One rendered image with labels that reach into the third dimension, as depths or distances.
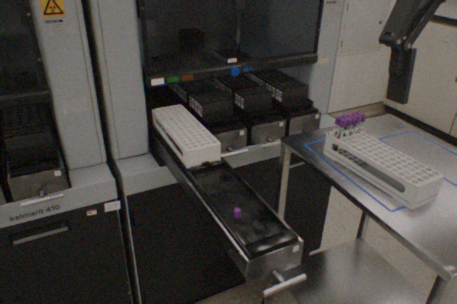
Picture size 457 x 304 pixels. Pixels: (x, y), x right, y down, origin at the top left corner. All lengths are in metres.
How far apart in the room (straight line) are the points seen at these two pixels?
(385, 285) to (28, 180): 1.20
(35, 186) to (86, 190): 0.13
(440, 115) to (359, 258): 1.91
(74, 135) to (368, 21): 2.49
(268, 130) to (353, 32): 1.92
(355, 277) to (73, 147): 1.06
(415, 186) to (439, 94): 2.38
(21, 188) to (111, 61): 0.40
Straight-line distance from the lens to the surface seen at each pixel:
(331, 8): 1.43
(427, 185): 0.97
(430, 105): 3.35
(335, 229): 2.16
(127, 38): 1.12
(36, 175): 1.12
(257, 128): 1.28
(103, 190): 1.17
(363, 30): 3.19
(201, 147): 1.02
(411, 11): 0.51
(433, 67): 3.30
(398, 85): 0.54
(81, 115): 1.16
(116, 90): 1.15
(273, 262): 0.82
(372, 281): 1.55
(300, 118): 1.37
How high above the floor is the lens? 1.36
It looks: 30 degrees down
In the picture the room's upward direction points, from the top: 2 degrees clockwise
